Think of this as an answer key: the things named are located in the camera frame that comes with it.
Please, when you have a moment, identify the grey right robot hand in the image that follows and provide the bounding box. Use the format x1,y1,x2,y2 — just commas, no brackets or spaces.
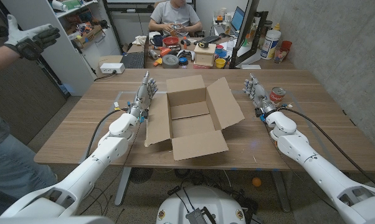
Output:
242,73,278,118

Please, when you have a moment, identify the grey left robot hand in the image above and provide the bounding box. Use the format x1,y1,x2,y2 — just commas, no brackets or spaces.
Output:
128,70,159,118

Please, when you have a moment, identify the standing person's bare forearm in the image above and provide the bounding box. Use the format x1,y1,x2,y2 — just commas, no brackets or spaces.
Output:
0,45,22,77

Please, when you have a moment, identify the red white soup can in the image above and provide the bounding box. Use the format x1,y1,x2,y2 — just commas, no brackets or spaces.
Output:
269,86,287,106

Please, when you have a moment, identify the white power strip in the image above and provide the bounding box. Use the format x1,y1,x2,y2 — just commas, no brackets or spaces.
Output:
99,62,126,75

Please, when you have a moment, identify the patterned drinking glass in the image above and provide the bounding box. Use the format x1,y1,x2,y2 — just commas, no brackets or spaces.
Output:
273,47,288,65

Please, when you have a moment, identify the orange power tool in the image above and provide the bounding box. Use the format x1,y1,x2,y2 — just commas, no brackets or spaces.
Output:
158,46,173,58

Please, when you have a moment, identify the white canister with blue label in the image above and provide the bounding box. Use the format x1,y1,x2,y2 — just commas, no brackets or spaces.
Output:
260,29,282,60

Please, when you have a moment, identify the white cloth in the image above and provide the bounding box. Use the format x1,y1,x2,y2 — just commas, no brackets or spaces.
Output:
131,35,148,47

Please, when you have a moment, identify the dark blue mug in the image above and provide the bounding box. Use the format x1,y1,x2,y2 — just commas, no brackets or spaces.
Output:
149,34,164,47

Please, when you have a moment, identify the open cardboard box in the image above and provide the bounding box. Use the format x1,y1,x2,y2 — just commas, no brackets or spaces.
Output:
143,74,246,162

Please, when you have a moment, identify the white game controller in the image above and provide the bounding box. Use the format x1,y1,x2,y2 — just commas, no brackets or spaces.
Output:
176,49,196,62

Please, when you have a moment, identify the blue cup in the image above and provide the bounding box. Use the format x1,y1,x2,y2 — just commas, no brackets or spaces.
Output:
214,44,227,58

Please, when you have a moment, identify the red bowl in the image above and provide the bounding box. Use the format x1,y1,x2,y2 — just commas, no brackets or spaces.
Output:
162,36,180,47

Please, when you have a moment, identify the small wooden box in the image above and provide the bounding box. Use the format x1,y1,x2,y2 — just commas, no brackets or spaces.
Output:
193,43,217,68

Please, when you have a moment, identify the black computer monitor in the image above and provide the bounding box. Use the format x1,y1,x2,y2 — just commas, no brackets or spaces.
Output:
229,0,269,69

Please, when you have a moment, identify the black floor fan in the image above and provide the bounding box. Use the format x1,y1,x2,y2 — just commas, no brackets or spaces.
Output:
128,167,154,184

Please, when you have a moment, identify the open laptop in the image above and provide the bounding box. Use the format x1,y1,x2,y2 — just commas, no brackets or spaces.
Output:
230,6,246,32

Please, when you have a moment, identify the cardboard box of clutter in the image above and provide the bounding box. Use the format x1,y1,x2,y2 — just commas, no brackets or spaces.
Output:
72,24,104,49

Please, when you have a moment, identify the white shelf unit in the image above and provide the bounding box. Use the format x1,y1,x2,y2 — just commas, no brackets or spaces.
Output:
0,0,121,96

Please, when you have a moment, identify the seated person in grey shirt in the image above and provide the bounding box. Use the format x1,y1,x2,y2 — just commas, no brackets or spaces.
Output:
148,0,204,37

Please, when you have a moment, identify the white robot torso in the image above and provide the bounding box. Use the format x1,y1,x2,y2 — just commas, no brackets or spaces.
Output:
155,185,247,224

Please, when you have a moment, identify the black white tracking glove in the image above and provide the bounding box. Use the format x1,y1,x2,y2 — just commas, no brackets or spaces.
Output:
3,14,61,62

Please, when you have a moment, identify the standing person in jeans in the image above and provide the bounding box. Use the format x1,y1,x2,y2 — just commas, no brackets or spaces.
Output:
0,105,59,215

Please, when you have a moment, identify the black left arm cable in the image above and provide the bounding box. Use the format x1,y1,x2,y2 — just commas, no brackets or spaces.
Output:
85,108,129,159

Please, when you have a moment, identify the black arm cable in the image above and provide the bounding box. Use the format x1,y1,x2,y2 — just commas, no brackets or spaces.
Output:
279,107,375,191
85,108,129,159

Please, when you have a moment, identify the grey duct tape roll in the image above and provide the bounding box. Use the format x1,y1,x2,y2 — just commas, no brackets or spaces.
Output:
161,54,180,69

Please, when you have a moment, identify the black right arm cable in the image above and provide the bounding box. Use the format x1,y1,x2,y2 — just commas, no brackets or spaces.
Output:
279,107,375,191

